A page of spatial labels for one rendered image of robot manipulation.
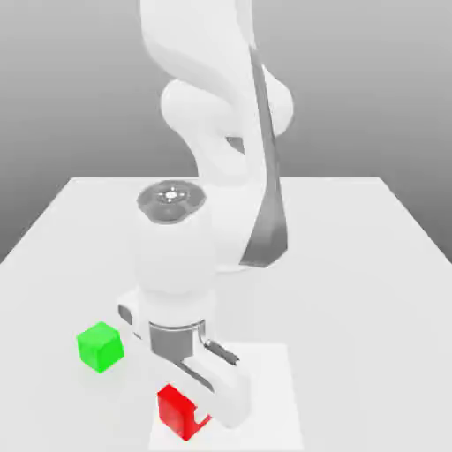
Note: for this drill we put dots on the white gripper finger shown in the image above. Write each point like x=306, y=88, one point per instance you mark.
x=202, y=412

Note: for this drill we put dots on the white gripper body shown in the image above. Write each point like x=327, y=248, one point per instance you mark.
x=226, y=392

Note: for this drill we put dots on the small red cube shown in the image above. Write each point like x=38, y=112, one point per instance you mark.
x=174, y=411

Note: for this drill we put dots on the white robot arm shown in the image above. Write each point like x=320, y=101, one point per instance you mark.
x=208, y=116

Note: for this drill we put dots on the small green cube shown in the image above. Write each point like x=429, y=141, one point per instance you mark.
x=100, y=348

